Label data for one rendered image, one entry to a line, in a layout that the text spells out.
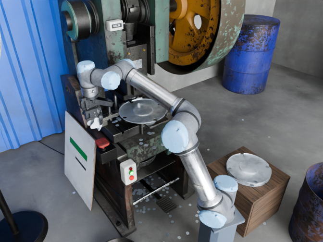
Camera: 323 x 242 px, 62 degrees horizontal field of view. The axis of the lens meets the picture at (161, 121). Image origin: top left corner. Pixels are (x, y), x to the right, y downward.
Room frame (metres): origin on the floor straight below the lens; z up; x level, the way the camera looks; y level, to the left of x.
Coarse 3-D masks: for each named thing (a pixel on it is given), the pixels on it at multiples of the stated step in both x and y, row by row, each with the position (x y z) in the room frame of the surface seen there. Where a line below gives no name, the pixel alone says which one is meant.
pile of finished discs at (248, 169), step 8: (232, 160) 1.41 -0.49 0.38; (240, 160) 1.41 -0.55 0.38; (248, 160) 1.41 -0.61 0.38; (256, 160) 1.41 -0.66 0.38; (264, 160) 1.41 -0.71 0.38; (232, 168) 1.33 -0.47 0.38; (240, 168) 1.33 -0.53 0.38; (248, 168) 1.33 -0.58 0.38; (256, 168) 1.33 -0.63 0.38; (264, 168) 1.33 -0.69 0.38; (232, 176) 1.28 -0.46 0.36; (240, 176) 1.26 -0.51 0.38; (248, 176) 1.26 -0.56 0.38; (256, 176) 1.26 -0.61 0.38; (264, 176) 1.26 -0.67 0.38; (248, 184) 1.20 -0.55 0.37; (256, 184) 1.20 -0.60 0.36
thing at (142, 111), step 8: (128, 104) 1.49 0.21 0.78; (136, 104) 1.49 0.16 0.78; (144, 104) 1.49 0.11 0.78; (152, 104) 1.49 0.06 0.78; (120, 112) 1.39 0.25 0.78; (128, 112) 1.39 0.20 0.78; (136, 112) 1.38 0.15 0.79; (144, 112) 1.38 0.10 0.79; (152, 112) 1.39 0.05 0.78; (160, 112) 1.39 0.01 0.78; (128, 120) 1.30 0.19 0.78; (136, 120) 1.30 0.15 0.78; (144, 120) 1.30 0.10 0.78; (152, 120) 1.30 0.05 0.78
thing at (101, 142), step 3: (99, 138) 1.16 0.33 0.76; (102, 138) 1.16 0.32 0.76; (105, 138) 1.16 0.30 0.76; (96, 141) 1.13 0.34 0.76; (99, 141) 1.13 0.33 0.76; (102, 141) 1.13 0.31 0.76; (105, 141) 1.13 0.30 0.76; (108, 141) 1.13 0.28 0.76; (96, 144) 1.12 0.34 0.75; (99, 144) 1.11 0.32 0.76; (102, 144) 1.11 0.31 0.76; (105, 144) 1.11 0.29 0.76; (108, 144) 1.11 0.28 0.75; (99, 147) 1.09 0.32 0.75; (102, 147) 1.09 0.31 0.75
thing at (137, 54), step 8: (136, 40) 1.55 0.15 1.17; (128, 48) 1.42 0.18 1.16; (136, 48) 1.45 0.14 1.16; (144, 48) 1.48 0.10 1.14; (128, 56) 1.42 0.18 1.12; (136, 56) 1.45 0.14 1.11; (144, 56) 1.48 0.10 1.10; (136, 64) 1.44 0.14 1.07; (144, 64) 1.48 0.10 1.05; (144, 72) 1.48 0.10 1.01; (120, 80) 1.46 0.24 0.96; (120, 88) 1.46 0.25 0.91; (128, 88) 1.41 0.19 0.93
